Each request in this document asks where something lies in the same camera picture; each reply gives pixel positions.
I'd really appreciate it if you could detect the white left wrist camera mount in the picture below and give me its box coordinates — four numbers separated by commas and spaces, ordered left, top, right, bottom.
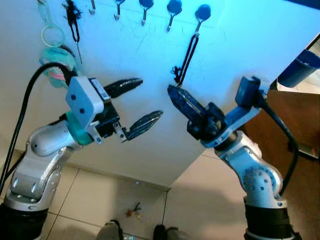
64, 75, 112, 147

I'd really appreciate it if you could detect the green ring plush keychain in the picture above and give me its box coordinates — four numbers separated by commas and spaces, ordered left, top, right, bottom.
37, 0, 76, 90

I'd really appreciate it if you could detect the black tassel keychain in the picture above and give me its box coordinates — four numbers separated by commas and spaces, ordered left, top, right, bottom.
62, 0, 85, 65

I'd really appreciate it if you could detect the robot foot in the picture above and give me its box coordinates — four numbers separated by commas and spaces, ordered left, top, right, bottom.
152, 224, 193, 240
95, 220, 123, 240

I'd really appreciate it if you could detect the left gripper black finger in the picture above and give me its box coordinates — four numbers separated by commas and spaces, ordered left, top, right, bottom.
104, 77, 145, 99
124, 110, 165, 141

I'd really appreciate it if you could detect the small bunch of keys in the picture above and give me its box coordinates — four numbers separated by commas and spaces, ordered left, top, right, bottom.
125, 201, 143, 222

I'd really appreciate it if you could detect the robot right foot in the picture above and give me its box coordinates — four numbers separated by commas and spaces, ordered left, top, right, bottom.
152, 224, 193, 240

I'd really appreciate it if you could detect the blue plastic bucket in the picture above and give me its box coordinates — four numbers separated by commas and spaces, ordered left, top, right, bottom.
276, 48, 320, 89

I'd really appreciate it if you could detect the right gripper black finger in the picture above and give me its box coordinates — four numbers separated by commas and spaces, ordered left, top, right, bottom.
168, 84, 210, 117
168, 88, 201, 124

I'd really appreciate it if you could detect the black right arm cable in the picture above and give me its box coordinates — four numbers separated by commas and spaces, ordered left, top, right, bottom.
256, 97, 301, 197

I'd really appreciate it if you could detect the white hook board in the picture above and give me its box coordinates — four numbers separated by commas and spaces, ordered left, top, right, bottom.
0, 0, 320, 190

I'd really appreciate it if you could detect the flat black device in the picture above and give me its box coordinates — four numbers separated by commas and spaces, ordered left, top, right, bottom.
288, 141, 320, 161

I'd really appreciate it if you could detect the black lanyard with keys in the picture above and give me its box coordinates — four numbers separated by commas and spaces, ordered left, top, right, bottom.
171, 31, 201, 87

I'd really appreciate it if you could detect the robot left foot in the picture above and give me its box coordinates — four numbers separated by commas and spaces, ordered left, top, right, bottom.
95, 220, 123, 240

